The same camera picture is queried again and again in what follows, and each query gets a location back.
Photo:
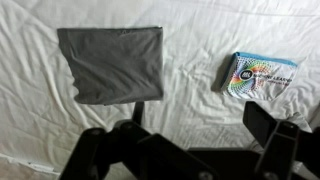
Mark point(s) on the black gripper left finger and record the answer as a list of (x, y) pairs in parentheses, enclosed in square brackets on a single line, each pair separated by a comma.
[(160, 156)]

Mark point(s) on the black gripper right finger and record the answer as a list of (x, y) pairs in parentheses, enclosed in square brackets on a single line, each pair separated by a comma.
[(280, 150)]

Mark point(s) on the white fabric care label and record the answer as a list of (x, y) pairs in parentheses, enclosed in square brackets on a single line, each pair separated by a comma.
[(43, 166)]

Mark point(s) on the white bed mattress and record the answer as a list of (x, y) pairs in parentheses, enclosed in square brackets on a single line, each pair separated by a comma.
[(193, 33)]

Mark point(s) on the grey cloth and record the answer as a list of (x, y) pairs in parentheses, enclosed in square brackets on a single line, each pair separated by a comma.
[(116, 63)]

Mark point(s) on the colourful printed folded shirt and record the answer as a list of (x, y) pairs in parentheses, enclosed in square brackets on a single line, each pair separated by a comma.
[(260, 78)]

